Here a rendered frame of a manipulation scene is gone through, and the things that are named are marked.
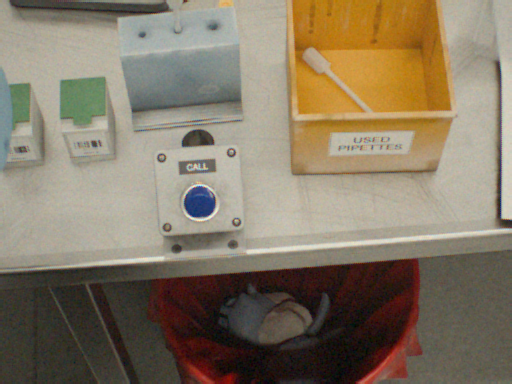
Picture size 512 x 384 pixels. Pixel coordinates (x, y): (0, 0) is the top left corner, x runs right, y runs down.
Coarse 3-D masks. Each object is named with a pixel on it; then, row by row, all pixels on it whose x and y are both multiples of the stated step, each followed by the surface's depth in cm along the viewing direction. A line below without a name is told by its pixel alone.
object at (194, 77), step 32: (128, 32) 85; (160, 32) 85; (192, 32) 85; (224, 32) 85; (128, 64) 85; (160, 64) 86; (192, 64) 87; (224, 64) 87; (128, 96) 90; (160, 96) 90; (192, 96) 91; (224, 96) 92
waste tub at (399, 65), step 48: (288, 0) 87; (336, 0) 89; (384, 0) 89; (432, 0) 88; (288, 48) 85; (336, 48) 95; (384, 48) 95; (432, 48) 89; (288, 96) 92; (336, 96) 93; (384, 96) 93; (432, 96) 90; (336, 144) 85; (384, 144) 86; (432, 144) 86
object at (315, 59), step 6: (312, 48) 94; (306, 54) 94; (312, 54) 93; (318, 54) 94; (306, 60) 94; (312, 60) 93; (318, 60) 93; (324, 60) 93; (312, 66) 94; (318, 66) 93; (324, 66) 93; (318, 72) 93
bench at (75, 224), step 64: (0, 0) 99; (192, 0) 99; (256, 0) 99; (448, 0) 99; (0, 64) 96; (64, 64) 96; (256, 64) 96; (128, 128) 93; (192, 128) 93; (256, 128) 93; (0, 192) 90; (64, 192) 90; (128, 192) 90; (256, 192) 90; (320, 192) 90; (384, 192) 90; (448, 192) 90; (0, 256) 87; (64, 256) 87; (128, 256) 87; (256, 256) 87; (320, 256) 88; (384, 256) 90
